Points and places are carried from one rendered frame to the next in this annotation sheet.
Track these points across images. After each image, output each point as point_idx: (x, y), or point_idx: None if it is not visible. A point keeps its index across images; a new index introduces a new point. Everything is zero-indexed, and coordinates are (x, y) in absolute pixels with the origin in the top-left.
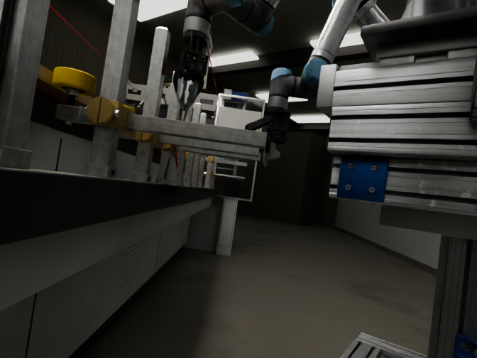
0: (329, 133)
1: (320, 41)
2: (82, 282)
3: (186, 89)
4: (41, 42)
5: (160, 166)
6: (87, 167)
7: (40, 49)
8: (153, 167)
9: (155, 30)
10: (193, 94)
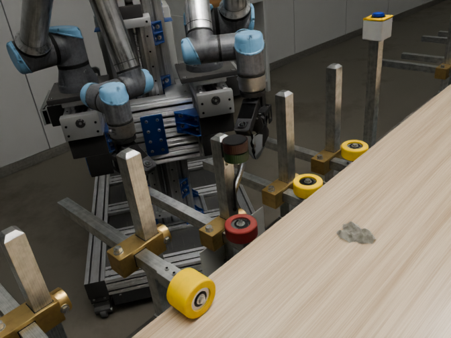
0: (233, 122)
1: (133, 49)
2: None
3: (144, 173)
4: (364, 121)
5: (263, 219)
6: None
7: (364, 123)
8: None
9: (292, 96)
10: (252, 141)
